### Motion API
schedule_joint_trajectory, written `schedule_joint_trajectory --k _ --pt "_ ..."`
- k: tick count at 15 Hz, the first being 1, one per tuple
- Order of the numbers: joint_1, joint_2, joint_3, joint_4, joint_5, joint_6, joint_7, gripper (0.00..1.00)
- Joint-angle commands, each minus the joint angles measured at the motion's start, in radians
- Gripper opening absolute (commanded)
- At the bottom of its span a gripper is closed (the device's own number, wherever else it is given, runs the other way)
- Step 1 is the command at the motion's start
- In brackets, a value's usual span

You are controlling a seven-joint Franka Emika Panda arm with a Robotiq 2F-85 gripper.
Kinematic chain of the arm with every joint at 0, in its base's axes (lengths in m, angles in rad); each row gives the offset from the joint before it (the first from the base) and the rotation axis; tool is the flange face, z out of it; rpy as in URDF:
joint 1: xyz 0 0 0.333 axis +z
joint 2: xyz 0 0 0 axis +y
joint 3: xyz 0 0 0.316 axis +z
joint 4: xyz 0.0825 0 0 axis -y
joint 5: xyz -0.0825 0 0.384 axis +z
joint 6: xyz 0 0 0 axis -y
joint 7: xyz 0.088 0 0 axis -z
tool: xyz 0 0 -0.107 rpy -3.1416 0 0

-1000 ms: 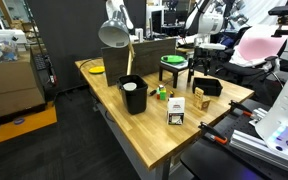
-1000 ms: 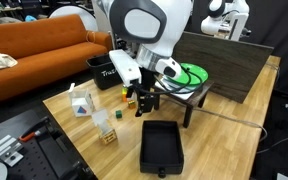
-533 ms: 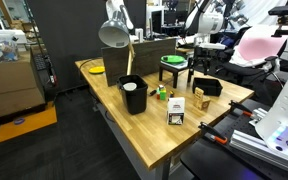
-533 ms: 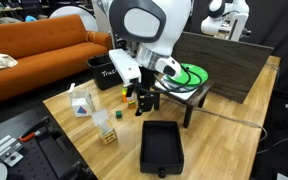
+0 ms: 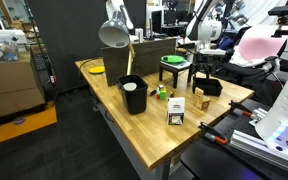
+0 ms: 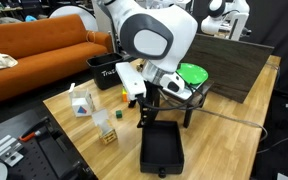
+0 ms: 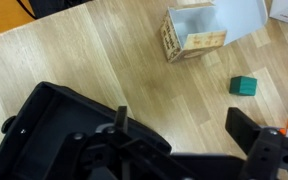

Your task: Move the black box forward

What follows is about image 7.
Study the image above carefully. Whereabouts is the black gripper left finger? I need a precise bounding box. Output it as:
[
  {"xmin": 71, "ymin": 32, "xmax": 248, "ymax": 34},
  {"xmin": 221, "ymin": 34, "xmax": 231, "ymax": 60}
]
[{"xmin": 113, "ymin": 105, "xmax": 129, "ymax": 133}]

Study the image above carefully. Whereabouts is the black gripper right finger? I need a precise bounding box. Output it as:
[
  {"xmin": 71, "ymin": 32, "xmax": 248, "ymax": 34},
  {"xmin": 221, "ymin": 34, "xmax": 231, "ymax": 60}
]
[{"xmin": 225, "ymin": 106, "xmax": 262, "ymax": 156}]

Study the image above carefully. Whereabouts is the black box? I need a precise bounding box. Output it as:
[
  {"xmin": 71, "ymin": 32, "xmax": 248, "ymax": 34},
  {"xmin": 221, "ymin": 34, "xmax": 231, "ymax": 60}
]
[{"xmin": 0, "ymin": 81, "xmax": 173, "ymax": 180}]

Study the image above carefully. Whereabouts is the small wood-print cardboard box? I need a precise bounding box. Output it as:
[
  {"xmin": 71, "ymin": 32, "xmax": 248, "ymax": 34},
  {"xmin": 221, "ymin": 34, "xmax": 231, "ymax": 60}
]
[{"xmin": 159, "ymin": 0, "xmax": 269, "ymax": 64}]

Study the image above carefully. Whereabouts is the green cube block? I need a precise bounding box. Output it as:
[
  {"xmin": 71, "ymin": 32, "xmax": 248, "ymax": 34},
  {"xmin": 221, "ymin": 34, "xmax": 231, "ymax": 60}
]
[{"xmin": 229, "ymin": 75, "xmax": 259, "ymax": 97}]

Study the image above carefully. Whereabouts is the orange floor mat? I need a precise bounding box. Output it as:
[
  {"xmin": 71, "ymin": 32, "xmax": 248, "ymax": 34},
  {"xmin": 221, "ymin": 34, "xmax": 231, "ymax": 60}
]
[{"xmin": 0, "ymin": 0, "xmax": 37, "ymax": 37}]

